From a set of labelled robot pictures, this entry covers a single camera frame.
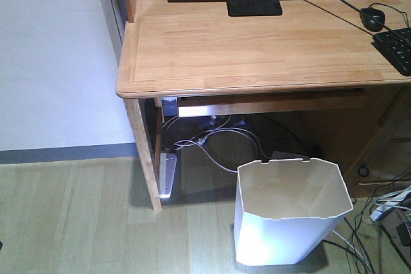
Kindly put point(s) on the white power strip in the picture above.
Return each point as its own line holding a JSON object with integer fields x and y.
{"x": 168, "y": 165}
{"x": 387, "y": 202}

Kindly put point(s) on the black keyboard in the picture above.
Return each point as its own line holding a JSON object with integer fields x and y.
{"x": 395, "y": 48}

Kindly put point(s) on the white power strip right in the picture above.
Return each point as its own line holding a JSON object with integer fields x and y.
{"x": 387, "y": 202}

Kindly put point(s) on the black computer mouse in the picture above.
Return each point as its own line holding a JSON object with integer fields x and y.
{"x": 372, "y": 19}

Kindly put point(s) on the wooden keyboard tray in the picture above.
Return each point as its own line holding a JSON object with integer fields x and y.
{"x": 196, "y": 106}

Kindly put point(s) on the wooden desk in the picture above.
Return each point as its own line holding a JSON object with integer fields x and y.
{"x": 187, "y": 48}

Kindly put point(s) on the white plastic trash bin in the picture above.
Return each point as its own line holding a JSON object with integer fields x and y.
{"x": 285, "y": 208}

